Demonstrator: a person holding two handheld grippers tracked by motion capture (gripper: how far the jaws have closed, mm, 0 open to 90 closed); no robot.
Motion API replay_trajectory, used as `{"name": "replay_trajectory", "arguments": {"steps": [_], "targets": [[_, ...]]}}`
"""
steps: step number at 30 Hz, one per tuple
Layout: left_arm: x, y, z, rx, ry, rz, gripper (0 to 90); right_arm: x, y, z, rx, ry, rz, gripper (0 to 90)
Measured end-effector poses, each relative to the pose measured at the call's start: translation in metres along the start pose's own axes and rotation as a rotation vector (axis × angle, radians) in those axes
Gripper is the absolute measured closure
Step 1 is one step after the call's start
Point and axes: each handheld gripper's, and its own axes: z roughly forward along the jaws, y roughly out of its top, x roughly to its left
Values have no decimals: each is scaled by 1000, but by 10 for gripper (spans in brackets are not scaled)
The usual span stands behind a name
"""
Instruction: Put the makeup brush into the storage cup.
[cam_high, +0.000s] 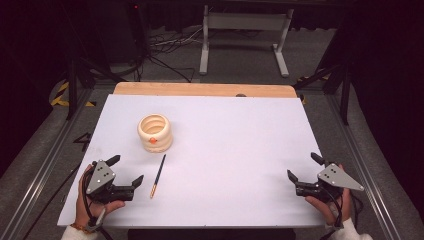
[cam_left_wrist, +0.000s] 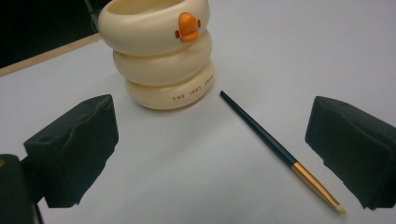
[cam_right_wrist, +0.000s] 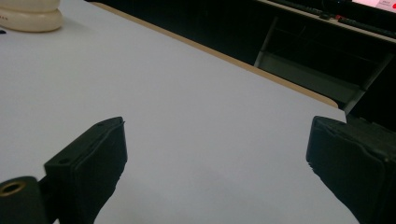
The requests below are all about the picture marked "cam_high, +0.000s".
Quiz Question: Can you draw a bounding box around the black and yellow pen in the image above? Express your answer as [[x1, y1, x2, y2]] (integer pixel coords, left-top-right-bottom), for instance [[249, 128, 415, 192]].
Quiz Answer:
[[149, 153, 167, 200]]

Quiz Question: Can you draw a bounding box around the thin black floor cable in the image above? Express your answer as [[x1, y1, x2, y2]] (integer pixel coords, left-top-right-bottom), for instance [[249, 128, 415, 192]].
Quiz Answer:
[[22, 162, 83, 240]]

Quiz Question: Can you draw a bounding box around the aluminium floor rail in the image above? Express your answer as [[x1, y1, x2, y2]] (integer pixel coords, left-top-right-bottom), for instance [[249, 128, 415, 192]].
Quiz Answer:
[[0, 87, 95, 240], [324, 94, 405, 240]]

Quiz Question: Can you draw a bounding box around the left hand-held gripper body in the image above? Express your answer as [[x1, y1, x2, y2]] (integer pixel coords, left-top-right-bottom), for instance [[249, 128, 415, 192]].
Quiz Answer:
[[85, 159, 136, 205]]

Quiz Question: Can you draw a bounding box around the hand-held gripper cable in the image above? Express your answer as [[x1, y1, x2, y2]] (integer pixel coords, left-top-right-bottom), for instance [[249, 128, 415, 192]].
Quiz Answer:
[[319, 186, 365, 240], [81, 170, 115, 240]]

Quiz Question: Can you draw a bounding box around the person's left hand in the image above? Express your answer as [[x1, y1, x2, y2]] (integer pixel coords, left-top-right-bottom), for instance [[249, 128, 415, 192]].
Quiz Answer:
[[75, 163, 126, 228]]

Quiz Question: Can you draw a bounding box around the cream ribbed pen holder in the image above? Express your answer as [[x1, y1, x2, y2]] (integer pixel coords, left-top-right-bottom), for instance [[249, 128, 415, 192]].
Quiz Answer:
[[136, 113, 174, 154]]

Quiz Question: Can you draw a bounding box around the black computer tower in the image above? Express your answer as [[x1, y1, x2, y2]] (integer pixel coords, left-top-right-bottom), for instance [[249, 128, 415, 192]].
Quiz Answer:
[[99, 0, 150, 65]]

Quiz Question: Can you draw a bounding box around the brown bead bracelet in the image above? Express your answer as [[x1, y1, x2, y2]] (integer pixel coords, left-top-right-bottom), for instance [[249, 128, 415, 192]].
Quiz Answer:
[[70, 222, 93, 235]]

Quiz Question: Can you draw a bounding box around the black tripod stand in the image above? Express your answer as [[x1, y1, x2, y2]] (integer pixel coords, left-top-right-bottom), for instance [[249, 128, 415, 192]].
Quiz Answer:
[[64, 49, 128, 121], [293, 31, 355, 127]]

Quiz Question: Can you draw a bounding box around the right hand-held gripper cable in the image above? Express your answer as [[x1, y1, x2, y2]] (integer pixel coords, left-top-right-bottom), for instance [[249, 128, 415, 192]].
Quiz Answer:
[[319, 186, 365, 240]]

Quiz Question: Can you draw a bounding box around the bundle of floor cables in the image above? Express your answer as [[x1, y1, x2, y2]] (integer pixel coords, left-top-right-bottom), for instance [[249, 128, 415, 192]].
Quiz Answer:
[[146, 25, 205, 83]]

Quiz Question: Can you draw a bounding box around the grey metal stand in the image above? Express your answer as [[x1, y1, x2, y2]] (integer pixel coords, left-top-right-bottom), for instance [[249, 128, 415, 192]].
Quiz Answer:
[[198, 4, 295, 79]]

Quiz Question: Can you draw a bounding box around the left hand-held gripper cable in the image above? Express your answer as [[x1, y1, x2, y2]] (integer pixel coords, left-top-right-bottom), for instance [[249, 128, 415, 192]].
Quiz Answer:
[[81, 170, 115, 240]]

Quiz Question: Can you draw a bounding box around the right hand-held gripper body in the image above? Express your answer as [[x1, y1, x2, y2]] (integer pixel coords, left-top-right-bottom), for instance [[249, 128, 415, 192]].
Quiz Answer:
[[295, 162, 365, 204]]

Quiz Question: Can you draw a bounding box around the wooden table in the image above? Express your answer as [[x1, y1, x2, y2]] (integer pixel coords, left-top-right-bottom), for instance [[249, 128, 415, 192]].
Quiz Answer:
[[113, 81, 298, 99]]

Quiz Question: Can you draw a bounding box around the person's right hand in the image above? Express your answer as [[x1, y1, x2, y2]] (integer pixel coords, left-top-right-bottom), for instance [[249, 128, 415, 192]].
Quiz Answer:
[[304, 163, 353, 226]]

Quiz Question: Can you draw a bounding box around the white table cover sheet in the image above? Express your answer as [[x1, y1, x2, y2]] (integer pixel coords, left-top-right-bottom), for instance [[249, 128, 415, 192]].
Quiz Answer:
[[57, 94, 330, 230]]

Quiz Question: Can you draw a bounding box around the yellow black floor tape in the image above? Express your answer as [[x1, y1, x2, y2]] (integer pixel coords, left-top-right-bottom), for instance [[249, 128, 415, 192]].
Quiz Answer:
[[49, 81, 98, 108]]

